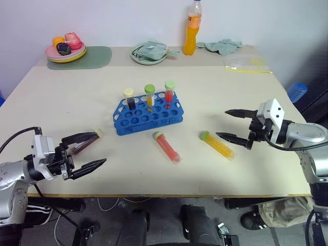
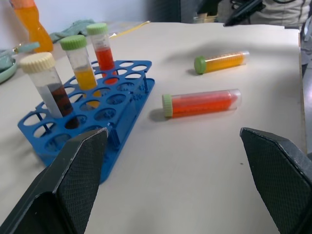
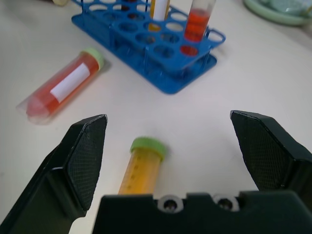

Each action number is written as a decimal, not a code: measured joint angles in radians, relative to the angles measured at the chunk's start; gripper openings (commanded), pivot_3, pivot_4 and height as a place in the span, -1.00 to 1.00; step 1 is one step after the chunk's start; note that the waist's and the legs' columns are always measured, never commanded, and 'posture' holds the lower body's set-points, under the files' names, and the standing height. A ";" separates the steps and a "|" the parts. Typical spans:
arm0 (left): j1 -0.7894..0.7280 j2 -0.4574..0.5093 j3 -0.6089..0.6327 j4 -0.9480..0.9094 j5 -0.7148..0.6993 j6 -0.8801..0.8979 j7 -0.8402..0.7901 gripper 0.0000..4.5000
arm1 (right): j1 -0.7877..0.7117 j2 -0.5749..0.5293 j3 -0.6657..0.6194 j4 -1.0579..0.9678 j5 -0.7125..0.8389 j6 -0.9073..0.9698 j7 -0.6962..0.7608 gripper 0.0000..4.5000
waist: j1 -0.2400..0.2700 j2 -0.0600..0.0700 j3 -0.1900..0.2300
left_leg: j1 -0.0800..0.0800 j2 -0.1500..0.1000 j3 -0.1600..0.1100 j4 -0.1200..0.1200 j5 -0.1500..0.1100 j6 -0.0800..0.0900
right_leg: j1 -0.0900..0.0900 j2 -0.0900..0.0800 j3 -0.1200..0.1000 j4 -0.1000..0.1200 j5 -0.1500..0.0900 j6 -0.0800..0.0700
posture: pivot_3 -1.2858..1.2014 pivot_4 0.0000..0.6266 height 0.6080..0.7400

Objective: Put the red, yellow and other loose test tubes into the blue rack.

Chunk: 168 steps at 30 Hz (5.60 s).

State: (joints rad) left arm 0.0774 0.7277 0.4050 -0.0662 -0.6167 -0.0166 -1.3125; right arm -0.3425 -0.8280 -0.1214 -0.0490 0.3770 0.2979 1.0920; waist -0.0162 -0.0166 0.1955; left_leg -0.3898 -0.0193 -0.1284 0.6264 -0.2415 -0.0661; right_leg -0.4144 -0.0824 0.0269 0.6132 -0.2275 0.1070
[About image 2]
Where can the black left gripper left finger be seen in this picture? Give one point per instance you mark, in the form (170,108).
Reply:
(73,182)

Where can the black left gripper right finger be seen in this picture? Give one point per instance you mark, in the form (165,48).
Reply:
(280,182)

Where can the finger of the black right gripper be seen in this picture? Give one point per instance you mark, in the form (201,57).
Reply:
(241,13)

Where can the green cap yellow liquid tube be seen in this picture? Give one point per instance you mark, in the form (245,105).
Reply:
(224,61)
(84,78)

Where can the green cap red liquid tube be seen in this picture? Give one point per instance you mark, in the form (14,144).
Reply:
(103,58)
(202,103)

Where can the blue plastic test tube rack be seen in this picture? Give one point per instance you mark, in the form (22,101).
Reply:
(147,84)

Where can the cream cap dark liquid tube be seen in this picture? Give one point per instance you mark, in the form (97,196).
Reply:
(36,62)

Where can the clear plastic container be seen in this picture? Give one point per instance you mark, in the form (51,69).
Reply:
(204,19)

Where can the person in grey jacket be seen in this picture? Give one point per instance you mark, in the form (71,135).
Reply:
(280,12)

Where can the clear bag with yellow strip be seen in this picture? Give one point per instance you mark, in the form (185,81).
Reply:
(131,28)

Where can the pale green plate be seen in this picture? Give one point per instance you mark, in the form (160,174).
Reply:
(7,74)

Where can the orange soda bottle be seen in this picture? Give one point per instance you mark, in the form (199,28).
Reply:
(36,34)

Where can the teal crumpled cloth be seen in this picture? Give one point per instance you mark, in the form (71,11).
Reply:
(70,29)

